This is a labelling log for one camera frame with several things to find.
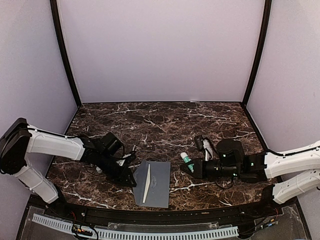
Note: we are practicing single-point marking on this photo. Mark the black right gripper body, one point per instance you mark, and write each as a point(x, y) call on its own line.
point(200, 169)

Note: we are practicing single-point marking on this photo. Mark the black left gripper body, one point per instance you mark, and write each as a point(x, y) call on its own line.
point(115, 175)

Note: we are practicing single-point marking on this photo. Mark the green white glue stick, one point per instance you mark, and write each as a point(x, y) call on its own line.
point(187, 160)

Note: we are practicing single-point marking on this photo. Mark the beige letter sheet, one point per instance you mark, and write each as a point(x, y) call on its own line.
point(147, 184)

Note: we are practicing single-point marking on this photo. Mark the white glue stick cap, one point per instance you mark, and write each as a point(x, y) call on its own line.
point(98, 170)

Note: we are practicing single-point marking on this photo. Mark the grey paper envelope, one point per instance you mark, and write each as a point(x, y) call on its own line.
point(159, 188)

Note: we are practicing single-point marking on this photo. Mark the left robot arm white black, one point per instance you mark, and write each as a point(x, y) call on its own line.
point(22, 139)

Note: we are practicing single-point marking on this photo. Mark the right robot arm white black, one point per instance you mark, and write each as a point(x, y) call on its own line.
point(228, 159)

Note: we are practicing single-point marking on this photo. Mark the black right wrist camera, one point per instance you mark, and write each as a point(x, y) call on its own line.
point(199, 142)

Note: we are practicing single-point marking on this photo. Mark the white slotted cable duct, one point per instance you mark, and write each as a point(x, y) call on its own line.
point(100, 233)

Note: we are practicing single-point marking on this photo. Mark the black right frame post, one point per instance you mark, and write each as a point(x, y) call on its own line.
point(258, 53)

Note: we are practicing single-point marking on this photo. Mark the black frame post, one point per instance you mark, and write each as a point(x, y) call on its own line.
point(63, 52)
point(258, 53)

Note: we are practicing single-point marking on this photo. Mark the black left frame post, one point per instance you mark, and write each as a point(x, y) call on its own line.
point(63, 52)

